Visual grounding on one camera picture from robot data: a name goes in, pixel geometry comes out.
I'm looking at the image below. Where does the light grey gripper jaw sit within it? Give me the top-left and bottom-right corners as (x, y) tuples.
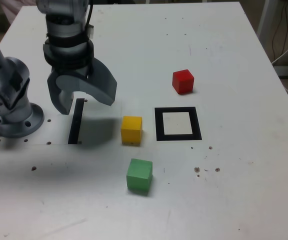
(55, 57), (119, 106)

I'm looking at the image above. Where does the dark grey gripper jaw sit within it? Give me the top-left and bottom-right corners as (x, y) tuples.
(46, 72), (75, 116)

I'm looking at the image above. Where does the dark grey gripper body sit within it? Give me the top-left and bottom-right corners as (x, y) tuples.
(49, 62), (95, 79)

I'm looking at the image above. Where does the yellow cube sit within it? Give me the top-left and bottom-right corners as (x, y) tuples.
(120, 115), (143, 146)

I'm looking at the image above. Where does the red cube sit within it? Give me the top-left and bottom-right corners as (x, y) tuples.
(171, 69), (195, 95)

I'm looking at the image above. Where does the green cube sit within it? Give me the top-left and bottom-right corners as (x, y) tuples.
(126, 158), (154, 197)

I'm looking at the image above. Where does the black tape square outline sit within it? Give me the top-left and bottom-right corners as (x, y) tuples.
(154, 106), (203, 142)

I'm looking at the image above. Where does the black tape strip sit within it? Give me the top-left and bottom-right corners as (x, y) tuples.
(67, 98), (85, 145)

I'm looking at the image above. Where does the grey power strip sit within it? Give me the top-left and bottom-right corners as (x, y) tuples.
(273, 65), (288, 79)

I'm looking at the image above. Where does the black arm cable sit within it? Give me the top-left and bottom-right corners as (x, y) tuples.
(83, 0), (95, 40)

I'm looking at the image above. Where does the white metal frame leg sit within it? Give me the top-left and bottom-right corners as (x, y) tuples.
(256, 0), (279, 45)

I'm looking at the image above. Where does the thin black background cable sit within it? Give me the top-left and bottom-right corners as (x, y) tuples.
(270, 0), (288, 61)

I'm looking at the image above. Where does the long white background cable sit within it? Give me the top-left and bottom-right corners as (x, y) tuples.
(271, 31), (288, 66)

